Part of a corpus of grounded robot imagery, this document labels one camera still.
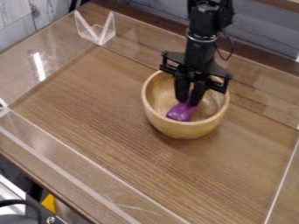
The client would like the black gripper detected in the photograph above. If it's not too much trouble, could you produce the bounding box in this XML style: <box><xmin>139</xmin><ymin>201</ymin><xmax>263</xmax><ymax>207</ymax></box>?
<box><xmin>160</xmin><ymin>51</ymin><xmax>232</xmax><ymax>107</ymax></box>

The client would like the purple toy eggplant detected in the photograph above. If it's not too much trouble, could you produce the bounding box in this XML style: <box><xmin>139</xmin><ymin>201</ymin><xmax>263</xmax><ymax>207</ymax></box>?
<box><xmin>165</xmin><ymin>102</ymin><xmax>201</xmax><ymax>122</ymax></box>

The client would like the brown wooden bowl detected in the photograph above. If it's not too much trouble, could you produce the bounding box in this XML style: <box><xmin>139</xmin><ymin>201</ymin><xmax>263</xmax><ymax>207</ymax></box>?
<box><xmin>141</xmin><ymin>70</ymin><xmax>230</xmax><ymax>139</ymax></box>

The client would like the yellow black device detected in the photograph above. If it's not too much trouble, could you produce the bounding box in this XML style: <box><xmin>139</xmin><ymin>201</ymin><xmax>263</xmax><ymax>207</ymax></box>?
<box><xmin>25</xmin><ymin>192</ymin><xmax>88</xmax><ymax>224</ymax></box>

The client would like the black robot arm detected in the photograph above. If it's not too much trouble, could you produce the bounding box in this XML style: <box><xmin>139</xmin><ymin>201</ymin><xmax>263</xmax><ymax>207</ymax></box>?
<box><xmin>160</xmin><ymin>0</ymin><xmax>235</xmax><ymax>108</ymax></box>

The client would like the clear acrylic tray wall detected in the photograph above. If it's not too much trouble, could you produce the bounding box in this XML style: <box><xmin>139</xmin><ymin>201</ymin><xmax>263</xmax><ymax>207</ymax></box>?
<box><xmin>0</xmin><ymin>105</ymin><xmax>189</xmax><ymax>224</ymax></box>

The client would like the clear acrylic corner bracket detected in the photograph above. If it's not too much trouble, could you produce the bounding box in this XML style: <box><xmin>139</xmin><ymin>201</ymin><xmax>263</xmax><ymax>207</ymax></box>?
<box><xmin>73</xmin><ymin>10</ymin><xmax>116</xmax><ymax>46</ymax></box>

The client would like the black cable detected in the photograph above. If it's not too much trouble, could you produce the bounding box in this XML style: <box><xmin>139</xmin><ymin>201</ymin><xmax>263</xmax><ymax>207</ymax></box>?
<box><xmin>0</xmin><ymin>199</ymin><xmax>43</xmax><ymax>224</ymax></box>

